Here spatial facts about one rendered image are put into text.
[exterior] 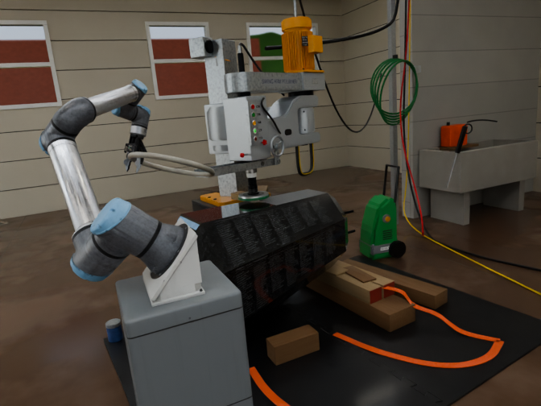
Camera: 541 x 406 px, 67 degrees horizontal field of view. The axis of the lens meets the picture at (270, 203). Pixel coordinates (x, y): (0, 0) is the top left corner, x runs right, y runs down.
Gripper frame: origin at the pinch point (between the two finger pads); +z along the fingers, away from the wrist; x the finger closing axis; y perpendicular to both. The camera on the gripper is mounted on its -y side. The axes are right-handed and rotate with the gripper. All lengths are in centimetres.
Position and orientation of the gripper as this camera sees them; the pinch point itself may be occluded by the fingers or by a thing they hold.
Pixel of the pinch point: (132, 170)
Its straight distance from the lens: 250.1
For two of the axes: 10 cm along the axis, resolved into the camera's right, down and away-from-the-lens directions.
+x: 9.8, 1.5, -1.6
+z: -1.6, 9.8, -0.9
